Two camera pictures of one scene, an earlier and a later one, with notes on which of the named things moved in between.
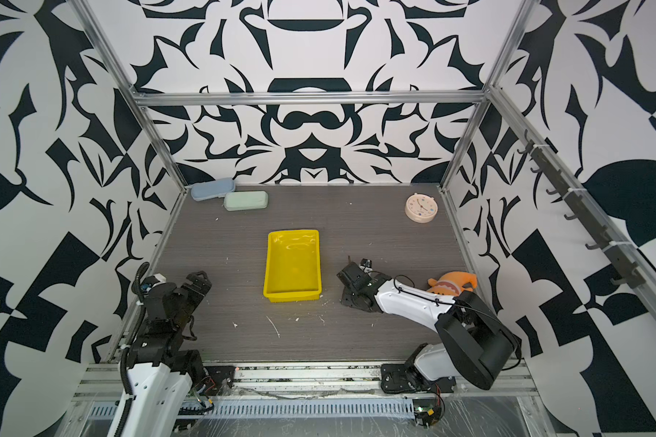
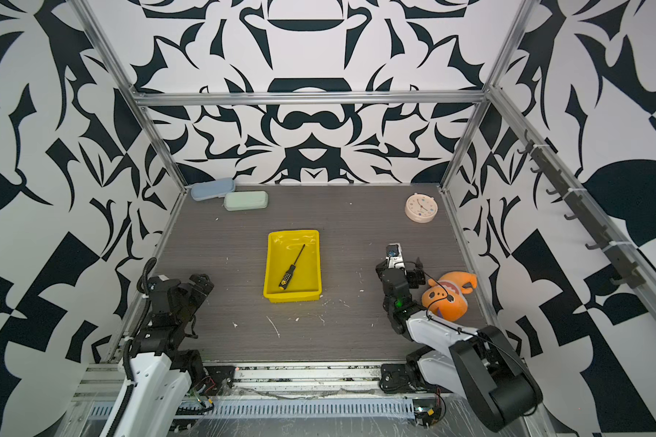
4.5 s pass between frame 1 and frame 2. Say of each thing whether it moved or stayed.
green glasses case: stayed
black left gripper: stayed
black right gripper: moved
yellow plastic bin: stayed
